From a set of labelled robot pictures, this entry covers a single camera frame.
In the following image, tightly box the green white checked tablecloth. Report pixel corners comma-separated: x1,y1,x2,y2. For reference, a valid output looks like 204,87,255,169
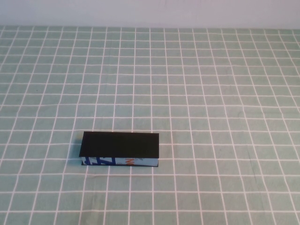
0,25,300,225

